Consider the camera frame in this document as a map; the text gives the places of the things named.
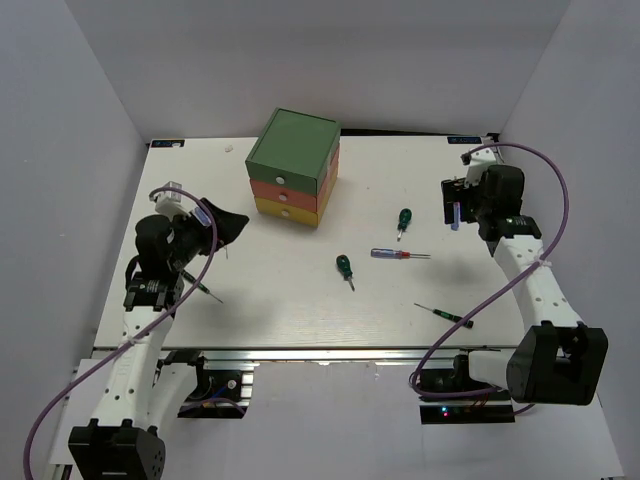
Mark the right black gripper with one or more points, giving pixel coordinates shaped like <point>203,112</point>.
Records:
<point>453,191</point>

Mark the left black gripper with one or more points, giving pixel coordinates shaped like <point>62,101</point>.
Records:
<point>230,225</point>

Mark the stubby green screwdriver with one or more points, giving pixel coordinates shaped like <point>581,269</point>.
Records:
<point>344,267</point>
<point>404,219</point>

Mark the green top drawer box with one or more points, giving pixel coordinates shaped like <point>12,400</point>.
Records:
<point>294,151</point>

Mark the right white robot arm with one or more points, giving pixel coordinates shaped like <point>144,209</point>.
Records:
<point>560,358</point>

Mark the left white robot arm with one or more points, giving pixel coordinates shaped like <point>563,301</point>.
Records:
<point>142,397</point>

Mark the blue red screwdriver right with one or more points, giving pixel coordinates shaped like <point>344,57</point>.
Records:
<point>456,216</point>

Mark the blue red screwdriver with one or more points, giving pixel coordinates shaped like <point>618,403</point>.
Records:
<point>201,216</point>
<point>456,216</point>
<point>384,253</point>

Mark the blue red screwdriver left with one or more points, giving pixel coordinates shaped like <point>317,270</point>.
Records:
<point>201,216</point>

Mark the right black logo sticker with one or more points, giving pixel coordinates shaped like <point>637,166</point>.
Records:
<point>464,140</point>

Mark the black logo sticker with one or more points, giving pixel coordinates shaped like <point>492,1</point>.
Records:
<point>167,143</point>
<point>464,140</point>

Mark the yellow bottom drawer box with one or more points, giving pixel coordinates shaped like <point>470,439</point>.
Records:
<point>288,212</point>

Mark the slim green screwdriver left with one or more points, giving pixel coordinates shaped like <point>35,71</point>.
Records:
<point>201,287</point>

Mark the slim green screwdriver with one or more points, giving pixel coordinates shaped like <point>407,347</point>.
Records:
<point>446,315</point>
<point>201,287</point>

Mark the orange middle drawer box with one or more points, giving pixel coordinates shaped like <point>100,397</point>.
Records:
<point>288,196</point>

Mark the blue red screwdriver centre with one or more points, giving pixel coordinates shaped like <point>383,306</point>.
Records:
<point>384,253</point>

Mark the left black logo sticker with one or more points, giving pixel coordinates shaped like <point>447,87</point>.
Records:
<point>167,143</point>

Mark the slim green screwdriver right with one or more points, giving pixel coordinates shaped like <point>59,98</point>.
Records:
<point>446,315</point>

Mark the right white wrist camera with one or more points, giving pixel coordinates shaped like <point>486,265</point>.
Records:
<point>477,163</point>

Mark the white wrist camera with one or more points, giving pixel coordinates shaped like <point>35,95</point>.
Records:
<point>477,163</point>
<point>170,197</point>

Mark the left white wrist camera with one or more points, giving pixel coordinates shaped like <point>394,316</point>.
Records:
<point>170,197</point>

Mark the aluminium front rail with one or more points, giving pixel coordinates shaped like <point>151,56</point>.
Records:
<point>326,355</point>

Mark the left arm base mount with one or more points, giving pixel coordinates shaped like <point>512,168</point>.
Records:
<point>218,391</point>

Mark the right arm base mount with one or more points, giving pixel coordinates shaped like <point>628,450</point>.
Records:
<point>457,406</point>

